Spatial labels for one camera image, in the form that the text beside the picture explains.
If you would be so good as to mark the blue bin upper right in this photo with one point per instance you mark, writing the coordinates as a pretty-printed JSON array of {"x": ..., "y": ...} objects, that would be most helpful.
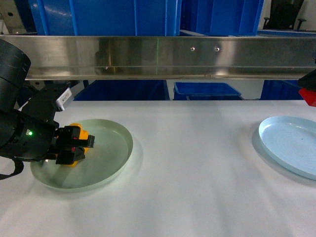
[{"x": 287, "y": 33}]

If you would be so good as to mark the blue bin lower right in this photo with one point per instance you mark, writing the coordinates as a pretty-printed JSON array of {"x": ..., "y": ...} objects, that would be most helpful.
[{"x": 280, "y": 90}]

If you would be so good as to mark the large blue bin upper left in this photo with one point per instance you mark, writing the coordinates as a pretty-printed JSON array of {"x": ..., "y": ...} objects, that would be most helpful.
[{"x": 106, "y": 17}]

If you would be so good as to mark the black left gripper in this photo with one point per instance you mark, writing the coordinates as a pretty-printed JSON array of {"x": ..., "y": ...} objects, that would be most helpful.
[{"x": 28, "y": 134}]

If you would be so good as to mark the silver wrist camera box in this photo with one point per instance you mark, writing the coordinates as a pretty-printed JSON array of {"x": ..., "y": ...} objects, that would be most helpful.
[{"x": 64, "y": 100}]

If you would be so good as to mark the stainless steel shelf rail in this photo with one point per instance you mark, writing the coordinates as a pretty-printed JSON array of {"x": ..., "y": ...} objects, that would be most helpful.
[{"x": 75, "y": 57}]

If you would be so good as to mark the yellow toy block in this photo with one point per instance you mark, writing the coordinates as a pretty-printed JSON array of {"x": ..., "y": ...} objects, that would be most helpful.
[{"x": 81, "y": 136}]

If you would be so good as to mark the blue bin lower left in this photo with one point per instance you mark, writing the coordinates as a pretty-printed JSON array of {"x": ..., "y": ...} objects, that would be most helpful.
[{"x": 125, "y": 90}]

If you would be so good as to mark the light green plate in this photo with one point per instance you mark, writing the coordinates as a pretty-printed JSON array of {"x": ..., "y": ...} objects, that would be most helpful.
[{"x": 113, "y": 146}]

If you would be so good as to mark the light blue plate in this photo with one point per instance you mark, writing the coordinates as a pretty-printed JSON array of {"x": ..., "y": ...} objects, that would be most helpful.
[{"x": 291, "y": 142}]

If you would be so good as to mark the red toy block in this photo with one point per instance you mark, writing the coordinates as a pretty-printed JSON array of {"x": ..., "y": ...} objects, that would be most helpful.
[{"x": 309, "y": 96}]

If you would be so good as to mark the small blue bin below rail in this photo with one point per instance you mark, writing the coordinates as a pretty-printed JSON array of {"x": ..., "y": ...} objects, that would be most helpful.
[{"x": 190, "y": 91}]

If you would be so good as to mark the blue bin upper centre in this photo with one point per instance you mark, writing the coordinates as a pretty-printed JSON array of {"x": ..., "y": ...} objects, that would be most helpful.
[{"x": 221, "y": 17}]

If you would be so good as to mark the black office chair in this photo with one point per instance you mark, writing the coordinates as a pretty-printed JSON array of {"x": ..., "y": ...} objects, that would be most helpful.
[{"x": 283, "y": 14}]

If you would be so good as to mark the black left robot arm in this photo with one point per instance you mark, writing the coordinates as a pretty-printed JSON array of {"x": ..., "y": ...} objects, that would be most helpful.
[{"x": 14, "y": 66}]

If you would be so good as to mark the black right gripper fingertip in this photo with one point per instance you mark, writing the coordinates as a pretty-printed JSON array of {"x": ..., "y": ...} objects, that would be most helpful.
[{"x": 308, "y": 81}]

